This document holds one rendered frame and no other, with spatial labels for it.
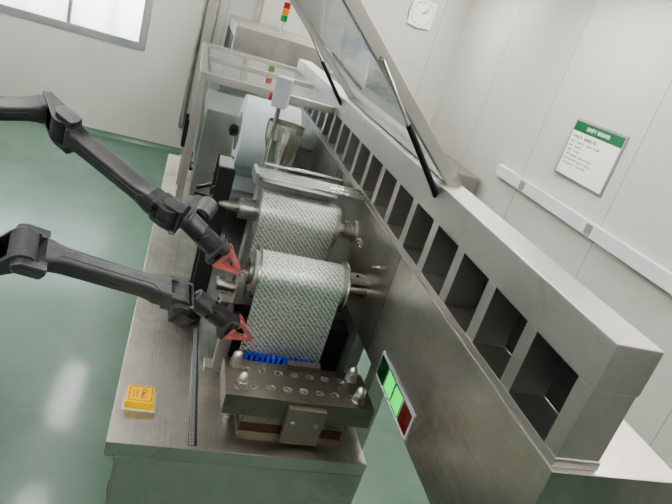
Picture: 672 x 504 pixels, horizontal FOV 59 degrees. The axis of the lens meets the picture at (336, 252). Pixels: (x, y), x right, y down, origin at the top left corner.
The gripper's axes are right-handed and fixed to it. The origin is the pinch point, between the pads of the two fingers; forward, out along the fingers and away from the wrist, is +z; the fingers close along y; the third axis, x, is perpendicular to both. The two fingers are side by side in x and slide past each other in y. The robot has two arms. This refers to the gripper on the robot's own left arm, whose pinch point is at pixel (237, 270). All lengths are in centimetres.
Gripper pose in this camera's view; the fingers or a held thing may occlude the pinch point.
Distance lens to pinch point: 165.3
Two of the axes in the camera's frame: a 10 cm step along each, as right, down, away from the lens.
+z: 6.0, 6.9, 4.0
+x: 7.8, -6.2, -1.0
